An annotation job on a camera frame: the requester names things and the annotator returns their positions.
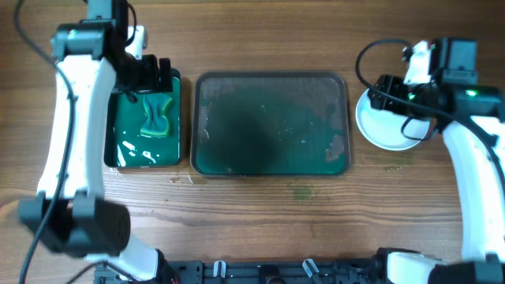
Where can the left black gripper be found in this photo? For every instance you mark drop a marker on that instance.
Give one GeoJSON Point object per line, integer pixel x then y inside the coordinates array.
{"type": "Point", "coordinates": [149, 82]}

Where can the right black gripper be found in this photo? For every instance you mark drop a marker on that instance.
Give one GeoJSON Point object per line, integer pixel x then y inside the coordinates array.
{"type": "Point", "coordinates": [387, 87]}

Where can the white plate top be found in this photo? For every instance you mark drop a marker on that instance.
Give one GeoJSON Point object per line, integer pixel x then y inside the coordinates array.
{"type": "Point", "coordinates": [384, 128]}

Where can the green yellow sponge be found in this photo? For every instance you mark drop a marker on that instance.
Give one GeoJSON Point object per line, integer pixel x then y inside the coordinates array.
{"type": "Point", "coordinates": [156, 107]}

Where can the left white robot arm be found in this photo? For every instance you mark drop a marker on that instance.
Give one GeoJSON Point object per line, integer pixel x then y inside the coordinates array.
{"type": "Point", "coordinates": [70, 213]}

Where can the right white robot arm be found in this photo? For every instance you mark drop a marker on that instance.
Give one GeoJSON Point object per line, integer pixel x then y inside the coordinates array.
{"type": "Point", "coordinates": [470, 119]}

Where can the small green water tray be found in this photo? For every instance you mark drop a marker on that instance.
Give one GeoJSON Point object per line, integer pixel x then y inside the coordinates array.
{"type": "Point", "coordinates": [126, 147]}

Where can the large dark serving tray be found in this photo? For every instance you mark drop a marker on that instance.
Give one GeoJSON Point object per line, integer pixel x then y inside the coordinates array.
{"type": "Point", "coordinates": [270, 124]}

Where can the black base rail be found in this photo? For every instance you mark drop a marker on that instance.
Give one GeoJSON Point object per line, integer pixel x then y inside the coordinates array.
{"type": "Point", "coordinates": [308, 271]}

